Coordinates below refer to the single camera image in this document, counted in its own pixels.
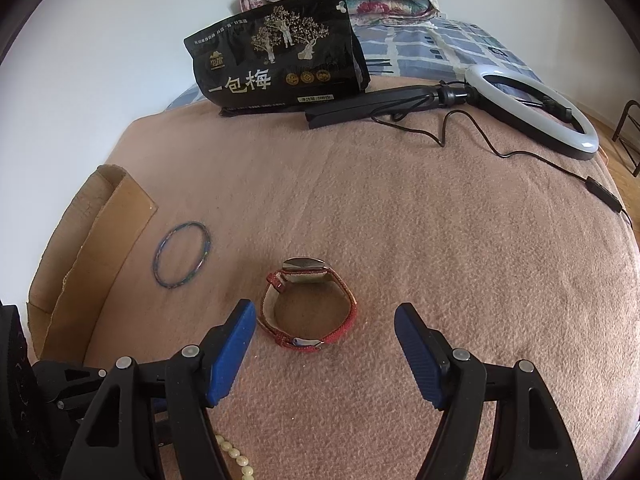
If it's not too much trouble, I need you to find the black metal clothes rack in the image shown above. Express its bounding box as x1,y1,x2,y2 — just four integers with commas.
612,100,640,177

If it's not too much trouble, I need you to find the ring light with tripod handle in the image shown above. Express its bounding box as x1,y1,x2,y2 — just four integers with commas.
370,80,640,221

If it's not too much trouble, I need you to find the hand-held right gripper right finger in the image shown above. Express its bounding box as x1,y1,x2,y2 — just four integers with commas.
394,302,583,480

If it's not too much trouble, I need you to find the red strap wristwatch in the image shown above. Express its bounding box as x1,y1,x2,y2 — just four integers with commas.
255,256,360,351

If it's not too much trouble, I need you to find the blue plaid bed sheet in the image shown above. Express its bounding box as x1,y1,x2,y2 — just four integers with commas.
165,17,543,111

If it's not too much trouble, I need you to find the purple thin bangle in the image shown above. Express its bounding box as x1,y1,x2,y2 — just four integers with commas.
152,221,212,290

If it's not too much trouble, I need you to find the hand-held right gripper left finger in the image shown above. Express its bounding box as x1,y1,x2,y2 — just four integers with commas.
60,298,257,480

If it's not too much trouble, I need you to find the white ring light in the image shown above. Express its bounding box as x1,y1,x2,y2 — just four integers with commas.
464,64,600,162

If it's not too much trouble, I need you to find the cream bead bracelet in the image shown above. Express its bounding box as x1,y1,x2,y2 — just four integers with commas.
214,434,257,480

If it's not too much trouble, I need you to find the black snack bag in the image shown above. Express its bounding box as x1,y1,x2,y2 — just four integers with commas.
183,0,372,116

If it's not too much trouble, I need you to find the black folded tripod stand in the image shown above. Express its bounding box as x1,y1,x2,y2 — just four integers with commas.
306,82,471,130

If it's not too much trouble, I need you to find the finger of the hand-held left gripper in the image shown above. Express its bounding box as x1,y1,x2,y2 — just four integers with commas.
32,359,108,413

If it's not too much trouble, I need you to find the cardboard box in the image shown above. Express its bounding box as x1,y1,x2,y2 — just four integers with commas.
26,164,160,366

